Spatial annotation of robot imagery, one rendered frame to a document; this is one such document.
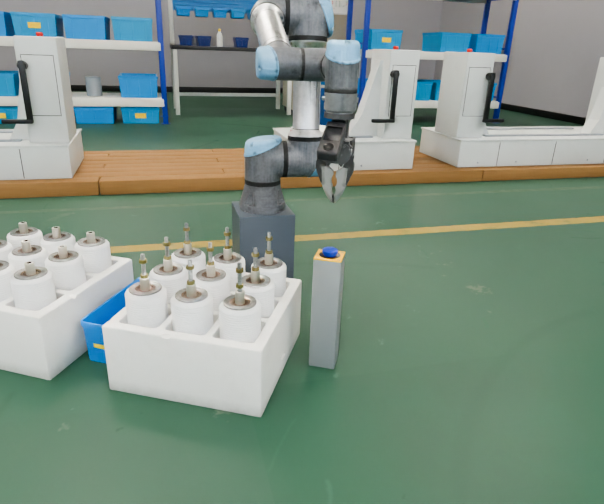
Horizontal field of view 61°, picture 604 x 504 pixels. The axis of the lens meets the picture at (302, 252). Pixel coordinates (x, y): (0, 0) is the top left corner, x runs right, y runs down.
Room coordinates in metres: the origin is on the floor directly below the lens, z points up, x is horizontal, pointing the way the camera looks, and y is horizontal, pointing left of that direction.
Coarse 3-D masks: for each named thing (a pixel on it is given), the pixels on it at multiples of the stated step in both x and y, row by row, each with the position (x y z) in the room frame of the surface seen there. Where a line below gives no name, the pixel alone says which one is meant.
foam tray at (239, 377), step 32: (288, 288) 1.27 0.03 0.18; (288, 320) 1.19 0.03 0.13; (128, 352) 1.02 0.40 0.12; (160, 352) 1.00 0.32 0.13; (192, 352) 0.99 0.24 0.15; (224, 352) 0.97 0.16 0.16; (256, 352) 0.95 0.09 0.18; (288, 352) 1.20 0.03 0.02; (128, 384) 1.02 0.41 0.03; (160, 384) 1.01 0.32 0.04; (192, 384) 0.99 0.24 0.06; (224, 384) 0.97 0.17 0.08; (256, 384) 0.95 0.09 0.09; (256, 416) 0.95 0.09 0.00
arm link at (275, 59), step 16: (272, 0) 1.60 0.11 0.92; (256, 16) 1.55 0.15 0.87; (272, 16) 1.50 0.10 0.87; (256, 32) 1.50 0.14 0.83; (272, 32) 1.38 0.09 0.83; (272, 48) 1.27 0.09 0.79; (288, 48) 1.28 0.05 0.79; (256, 64) 1.28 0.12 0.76; (272, 64) 1.25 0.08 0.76; (288, 64) 1.26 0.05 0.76; (304, 64) 1.26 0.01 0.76; (272, 80) 1.28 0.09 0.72; (288, 80) 1.29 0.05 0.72
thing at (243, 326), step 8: (256, 304) 1.04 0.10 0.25; (224, 312) 1.01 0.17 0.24; (232, 312) 1.00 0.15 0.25; (240, 312) 1.00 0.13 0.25; (248, 312) 1.00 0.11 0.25; (256, 312) 1.02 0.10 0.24; (224, 320) 1.00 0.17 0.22; (232, 320) 0.99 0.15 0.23; (240, 320) 0.99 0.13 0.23; (248, 320) 1.00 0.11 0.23; (256, 320) 1.02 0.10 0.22; (224, 328) 1.01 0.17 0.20; (232, 328) 1.00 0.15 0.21; (240, 328) 0.99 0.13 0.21; (248, 328) 1.00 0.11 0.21; (256, 328) 1.02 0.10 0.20; (224, 336) 1.01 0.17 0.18; (232, 336) 1.00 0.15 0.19; (240, 336) 0.99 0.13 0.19; (248, 336) 1.00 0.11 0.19; (256, 336) 1.02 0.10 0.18
